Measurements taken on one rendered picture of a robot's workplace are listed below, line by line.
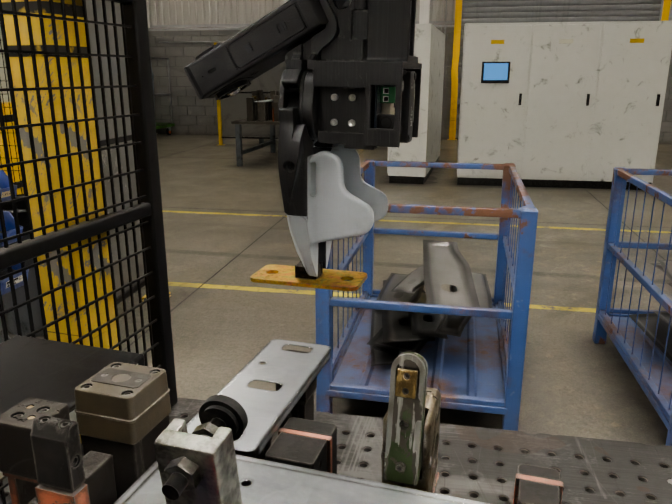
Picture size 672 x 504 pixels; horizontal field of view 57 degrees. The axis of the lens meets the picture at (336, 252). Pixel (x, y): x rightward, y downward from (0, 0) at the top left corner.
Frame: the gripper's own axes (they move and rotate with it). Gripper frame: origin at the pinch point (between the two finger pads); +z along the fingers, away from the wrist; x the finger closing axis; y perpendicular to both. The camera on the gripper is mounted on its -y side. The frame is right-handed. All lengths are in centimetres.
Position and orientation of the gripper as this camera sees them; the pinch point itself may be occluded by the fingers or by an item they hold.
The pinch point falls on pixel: (309, 253)
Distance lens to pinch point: 46.4
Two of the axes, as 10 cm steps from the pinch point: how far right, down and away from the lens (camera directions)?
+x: 3.0, -2.6, 9.2
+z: -0.2, 9.6, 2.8
